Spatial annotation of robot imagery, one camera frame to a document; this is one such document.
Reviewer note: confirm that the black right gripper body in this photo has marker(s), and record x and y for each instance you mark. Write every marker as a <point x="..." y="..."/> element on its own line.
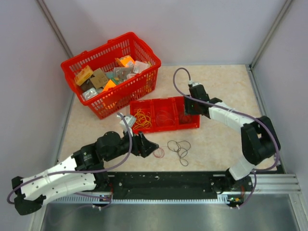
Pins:
<point x="191" y="107"/>

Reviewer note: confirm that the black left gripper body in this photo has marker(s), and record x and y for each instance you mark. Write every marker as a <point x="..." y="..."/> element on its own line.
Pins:
<point x="125" y="143"/>

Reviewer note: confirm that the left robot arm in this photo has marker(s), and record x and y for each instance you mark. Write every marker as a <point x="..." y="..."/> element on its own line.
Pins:
<point x="83" y="171"/>

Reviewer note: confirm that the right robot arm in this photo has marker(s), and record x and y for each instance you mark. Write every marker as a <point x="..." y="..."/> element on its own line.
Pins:
<point x="258" y="136"/>

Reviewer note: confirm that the red right storage bin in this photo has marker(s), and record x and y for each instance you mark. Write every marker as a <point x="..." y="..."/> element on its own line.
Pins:
<point x="182" y="120"/>

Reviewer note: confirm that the red storage bin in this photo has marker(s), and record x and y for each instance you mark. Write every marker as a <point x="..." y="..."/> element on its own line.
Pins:
<point x="164" y="114"/>
<point x="182" y="120"/>
<point x="143" y="111"/>

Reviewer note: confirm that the red middle storage bin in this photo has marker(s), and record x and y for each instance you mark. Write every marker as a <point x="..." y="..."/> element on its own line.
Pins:
<point x="164" y="114"/>

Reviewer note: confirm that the red left storage bin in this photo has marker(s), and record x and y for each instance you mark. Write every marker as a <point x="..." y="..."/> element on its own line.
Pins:
<point x="143" y="111"/>

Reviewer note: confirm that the white pink wrapped packet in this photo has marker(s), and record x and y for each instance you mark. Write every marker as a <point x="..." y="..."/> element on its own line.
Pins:
<point x="139" y="67"/>

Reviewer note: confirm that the yellow green box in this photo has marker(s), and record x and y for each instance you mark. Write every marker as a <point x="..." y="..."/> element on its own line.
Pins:
<point x="111" y="84"/>

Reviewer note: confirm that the silver foil packet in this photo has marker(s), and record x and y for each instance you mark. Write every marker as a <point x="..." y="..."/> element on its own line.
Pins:
<point x="89" y="94"/>

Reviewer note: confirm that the grey foil pouch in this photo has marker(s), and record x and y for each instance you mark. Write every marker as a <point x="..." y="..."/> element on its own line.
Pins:
<point x="122" y="72"/>

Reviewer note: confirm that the brown cardboard package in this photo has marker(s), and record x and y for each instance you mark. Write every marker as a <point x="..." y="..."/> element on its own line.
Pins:
<point x="99" y="79"/>

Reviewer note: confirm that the orange hanging-tab box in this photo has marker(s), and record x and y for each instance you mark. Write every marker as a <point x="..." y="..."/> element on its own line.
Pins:
<point x="125" y="61"/>

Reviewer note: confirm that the yellow orange snack box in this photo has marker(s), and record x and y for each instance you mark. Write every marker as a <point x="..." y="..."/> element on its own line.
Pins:
<point x="83" y="75"/>

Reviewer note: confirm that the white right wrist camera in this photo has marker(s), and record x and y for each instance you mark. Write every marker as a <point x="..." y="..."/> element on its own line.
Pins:
<point x="193" y="85"/>

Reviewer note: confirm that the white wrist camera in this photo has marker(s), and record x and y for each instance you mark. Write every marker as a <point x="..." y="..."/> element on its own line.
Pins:
<point x="193" y="85"/>
<point x="127" y="121"/>

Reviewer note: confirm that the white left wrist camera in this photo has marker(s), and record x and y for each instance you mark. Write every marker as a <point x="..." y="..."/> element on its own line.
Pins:
<point x="127" y="121"/>

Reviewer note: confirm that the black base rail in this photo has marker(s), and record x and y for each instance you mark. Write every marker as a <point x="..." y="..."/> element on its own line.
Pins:
<point x="172" y="185"/>

